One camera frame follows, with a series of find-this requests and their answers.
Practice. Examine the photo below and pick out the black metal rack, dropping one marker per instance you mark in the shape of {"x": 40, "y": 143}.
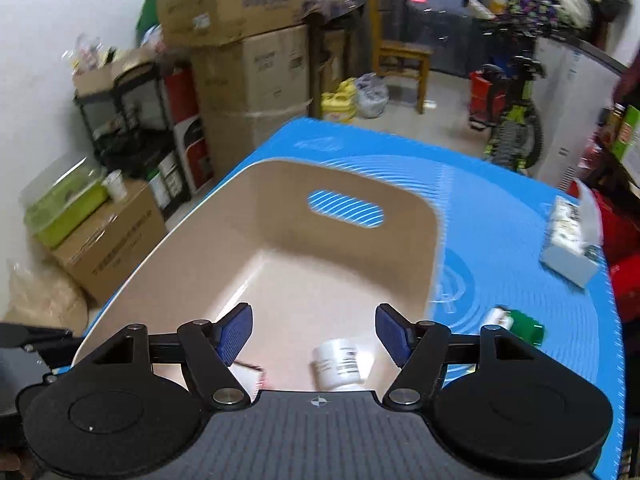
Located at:
{"x": 135, "y": 125}

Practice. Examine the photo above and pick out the red white carton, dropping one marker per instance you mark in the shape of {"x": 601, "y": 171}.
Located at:
{"x": 192, "y": 145}

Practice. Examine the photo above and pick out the white plastic jar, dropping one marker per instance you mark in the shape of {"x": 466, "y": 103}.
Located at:
{"x": 337, "y": 362}

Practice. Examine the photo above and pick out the blue silicone baking mat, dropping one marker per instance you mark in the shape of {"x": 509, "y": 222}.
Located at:
{"x": 500, "y": 210}

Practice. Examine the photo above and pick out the small white red box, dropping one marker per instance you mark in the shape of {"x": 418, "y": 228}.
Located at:
{"x": 247, "y": 375}

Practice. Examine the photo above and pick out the white chest freezer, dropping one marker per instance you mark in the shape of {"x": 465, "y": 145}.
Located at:
{"x": 575, "y": 110}

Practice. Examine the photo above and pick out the small open cardboard box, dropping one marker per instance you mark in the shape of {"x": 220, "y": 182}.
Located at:
{"x": 100, "y": 72}

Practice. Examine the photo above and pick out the clear bag of grain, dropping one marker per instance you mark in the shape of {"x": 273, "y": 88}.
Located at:
{"x": 40, "y": 300}

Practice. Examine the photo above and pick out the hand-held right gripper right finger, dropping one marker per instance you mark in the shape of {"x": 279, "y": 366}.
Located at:
{"x": 392, "y": 332}

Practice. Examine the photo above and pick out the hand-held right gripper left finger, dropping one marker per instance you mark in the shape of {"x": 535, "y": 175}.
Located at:
{"x": 235, "y": 332}

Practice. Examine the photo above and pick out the yellow plastic bottles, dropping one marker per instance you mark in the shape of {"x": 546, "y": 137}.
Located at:
{"x": 340, "y": 102}

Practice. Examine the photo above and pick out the green clear plastic box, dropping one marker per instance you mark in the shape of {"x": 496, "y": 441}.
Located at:
{"x": 60, "y": 205}

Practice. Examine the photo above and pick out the red paper bag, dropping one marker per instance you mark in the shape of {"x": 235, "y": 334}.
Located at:
{"x": 622, "y": 240}

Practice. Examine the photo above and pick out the green white carton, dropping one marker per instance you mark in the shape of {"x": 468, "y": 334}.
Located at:
{"x": 630, "y": 135}

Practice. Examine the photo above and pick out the white tissue box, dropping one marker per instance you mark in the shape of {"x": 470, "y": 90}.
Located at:
{"x": 567, "y": 245}

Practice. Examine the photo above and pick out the green black bicycle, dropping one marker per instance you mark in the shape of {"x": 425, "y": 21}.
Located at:
{"x": 515, "y": 125}

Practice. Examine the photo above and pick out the floral patterned cloth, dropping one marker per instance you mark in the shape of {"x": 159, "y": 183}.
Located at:
{"x": 535, "y": 0}

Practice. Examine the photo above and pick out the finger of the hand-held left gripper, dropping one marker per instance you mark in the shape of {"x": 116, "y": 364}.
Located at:
{"x": 45, "y": 334}

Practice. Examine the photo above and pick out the dark cluttered side table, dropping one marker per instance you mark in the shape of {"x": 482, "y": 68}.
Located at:
{"x": 335, "y": 35}

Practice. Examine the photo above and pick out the white paper cup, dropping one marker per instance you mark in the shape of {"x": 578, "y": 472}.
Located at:
{"x": 115, "y": 187}

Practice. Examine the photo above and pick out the beige plastic storage bin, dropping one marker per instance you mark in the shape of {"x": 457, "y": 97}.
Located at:
{"x": 300, "y": 270}

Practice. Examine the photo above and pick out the red plastic container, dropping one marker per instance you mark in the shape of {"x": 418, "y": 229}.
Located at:
{"x": 485, "y": 95}

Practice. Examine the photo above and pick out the white plastic bag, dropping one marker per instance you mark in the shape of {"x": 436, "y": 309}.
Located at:
{"x": 372, "y": 95}

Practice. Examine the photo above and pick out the wooden chair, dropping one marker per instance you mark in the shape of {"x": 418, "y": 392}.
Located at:
{"x": 400, "y": 55}

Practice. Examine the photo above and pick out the green bag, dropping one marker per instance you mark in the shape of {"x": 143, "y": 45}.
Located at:
{"x": 147, "y": 15}

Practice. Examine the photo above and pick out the large brown cardboard box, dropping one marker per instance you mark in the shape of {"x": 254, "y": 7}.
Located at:
{"x": 260, "y": 95}

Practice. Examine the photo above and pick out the white paper roll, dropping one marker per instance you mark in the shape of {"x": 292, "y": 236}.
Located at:
{"x": 477, "y": 7}

